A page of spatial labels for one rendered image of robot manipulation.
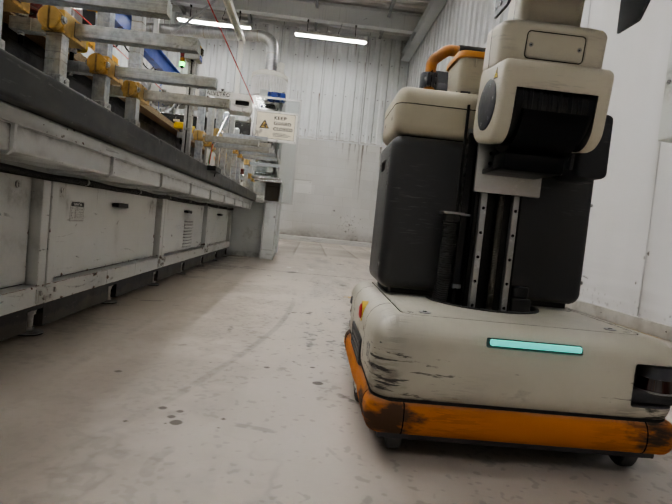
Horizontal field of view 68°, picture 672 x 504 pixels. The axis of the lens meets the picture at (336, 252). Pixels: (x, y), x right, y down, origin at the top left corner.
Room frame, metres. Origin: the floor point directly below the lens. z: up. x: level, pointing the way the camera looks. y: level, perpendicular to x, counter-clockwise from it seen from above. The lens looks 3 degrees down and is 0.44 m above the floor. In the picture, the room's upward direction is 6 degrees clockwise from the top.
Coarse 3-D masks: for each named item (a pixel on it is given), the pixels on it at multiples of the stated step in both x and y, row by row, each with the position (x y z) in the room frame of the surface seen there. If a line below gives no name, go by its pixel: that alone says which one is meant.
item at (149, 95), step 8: (112, 88) 1.68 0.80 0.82; (112, 96) 1.71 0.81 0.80; (120, 96) 1.70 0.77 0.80; (144, 96) 1.69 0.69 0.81; (152, 96) 1.69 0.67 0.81; (160, 96) 1.70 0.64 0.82; (168, 96) 1.70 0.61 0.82; (176, 96) 1.70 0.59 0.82; (184, 96) 1.70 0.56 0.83; (192, 96) 1.70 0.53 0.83; (200, 96) 1.70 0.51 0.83; (184, 104) 1.72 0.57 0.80; (192, 104) 1.71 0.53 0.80; (200, 104) 1.70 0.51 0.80; (208, 104) 1.71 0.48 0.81; (216, 104) 1.71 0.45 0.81; (224, 104) 1.71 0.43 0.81
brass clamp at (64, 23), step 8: (40, 8) 1.12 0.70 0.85; (48, 8) 1.12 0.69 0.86; (56, 8) 1.13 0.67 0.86; (40, 16) 1.12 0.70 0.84; (48, 16) 1.12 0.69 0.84; (56, 16) 1.12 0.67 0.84; (64, 16) 1.14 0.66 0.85; (72, 16) 1.18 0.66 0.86; (48, 24) 1.13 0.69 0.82; (56, 24) 1.13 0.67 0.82; (64, 24) 1.15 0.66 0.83; (72, 24) 1.18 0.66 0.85; (56, 32) 1.15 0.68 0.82; (64, 32) 1.15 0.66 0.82; (72, 32) 1.18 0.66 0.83; (72, 40) 1.20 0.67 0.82; (80, 48) 1.25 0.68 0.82
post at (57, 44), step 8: (64, 8) 1.15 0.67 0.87; (48, 32) 1.15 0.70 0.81; (48, 40) 1.15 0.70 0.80; (56, 40) 1.15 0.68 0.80; (64, 40) 1.16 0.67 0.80; (48, 48) 1.15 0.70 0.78; (56, 48) 1.15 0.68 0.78; (64, 48) 1.17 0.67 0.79; (48, 56) 1.15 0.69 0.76; (56, 56) 1.15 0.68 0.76; (64, 56) 1.17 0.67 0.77; (48, 64) 1.15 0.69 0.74; (56, 64) 1.15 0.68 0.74; (64, 64) 1.17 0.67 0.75; (48, 72) 1.15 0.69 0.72; (56, 72) 1.15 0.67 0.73; (64, 72) 1.17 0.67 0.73
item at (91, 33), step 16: (16, 16) 1.18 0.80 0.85; (16, 32) 1.21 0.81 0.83; (32, 32) 1.20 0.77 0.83; (80, 32) 1.19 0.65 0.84; (96, 32) 1.20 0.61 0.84; (112, 32) 1.20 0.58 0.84; (128, 32) 1.20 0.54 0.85; (144, 32) 1.20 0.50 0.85; (160, 48) 1.22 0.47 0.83; (176, 48) 1.21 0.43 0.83; (192, 48) 1.21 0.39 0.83
